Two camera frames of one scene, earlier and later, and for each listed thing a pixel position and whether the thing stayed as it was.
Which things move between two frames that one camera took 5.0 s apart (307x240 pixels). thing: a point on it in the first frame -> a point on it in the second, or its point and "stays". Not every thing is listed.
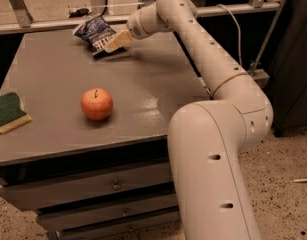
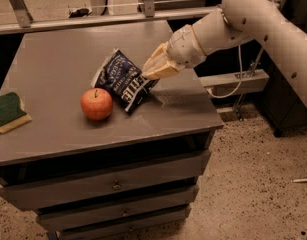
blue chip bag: [96, 33] -> [120, 74]
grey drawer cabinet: [95, 161] stays
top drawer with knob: [60, 191] stays
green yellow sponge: [8, 113] stays
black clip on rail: [80, 12] stays
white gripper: [138, 26] -> [182, 48]
